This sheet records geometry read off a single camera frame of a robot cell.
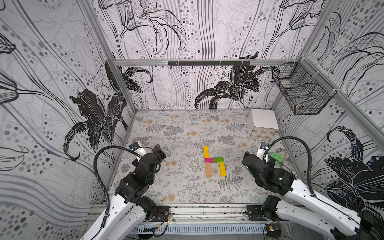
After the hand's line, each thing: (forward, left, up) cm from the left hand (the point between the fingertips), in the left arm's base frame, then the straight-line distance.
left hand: (155, 152), depth 74 cm
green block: (+6, -34, -17) cm, 39 cm away
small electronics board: (-29, -59, -19) cm, 68 cm away
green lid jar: (+7, -70, -13) cm, 71 cm away
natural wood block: (-3, -28, -18) cm, 33 cm away
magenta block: (+5, -29, -18) cm, 34 cm away
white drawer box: (+24, -62, -5) cm, 66 cm away
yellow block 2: (0, -37, -18) cm, 41 cm away
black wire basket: (+38, -86, +12) cm, 95 cm away
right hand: (+2, -51, -2) cm, 51 cm away
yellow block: (+11, -27, -19) cm, 35 cm away
